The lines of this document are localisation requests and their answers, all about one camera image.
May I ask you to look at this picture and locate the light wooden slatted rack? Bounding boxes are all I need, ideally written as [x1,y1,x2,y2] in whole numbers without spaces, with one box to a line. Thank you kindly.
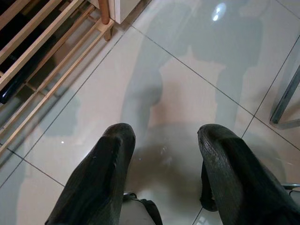
[0,0,115,150]

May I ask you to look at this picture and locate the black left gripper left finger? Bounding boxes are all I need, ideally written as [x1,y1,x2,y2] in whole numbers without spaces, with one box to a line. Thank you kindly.
[45,122,136,225]

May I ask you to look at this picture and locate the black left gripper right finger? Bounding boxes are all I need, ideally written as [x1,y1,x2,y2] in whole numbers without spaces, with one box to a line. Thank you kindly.
[197,124,300,225]

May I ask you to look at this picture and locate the grey metal frame leg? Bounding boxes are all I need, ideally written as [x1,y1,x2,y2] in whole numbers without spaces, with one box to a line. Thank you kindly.
[269,67,300,130]

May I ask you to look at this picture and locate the black strap cable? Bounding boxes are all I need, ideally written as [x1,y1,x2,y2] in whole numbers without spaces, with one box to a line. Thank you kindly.
[121,192,164,225]

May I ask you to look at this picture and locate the white cabinet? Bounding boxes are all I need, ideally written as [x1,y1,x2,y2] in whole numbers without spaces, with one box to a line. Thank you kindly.
[109,0,153,24]

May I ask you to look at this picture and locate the round brown wooden leg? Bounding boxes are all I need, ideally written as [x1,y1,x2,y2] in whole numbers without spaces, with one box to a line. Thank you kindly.
[98,0,111,25]

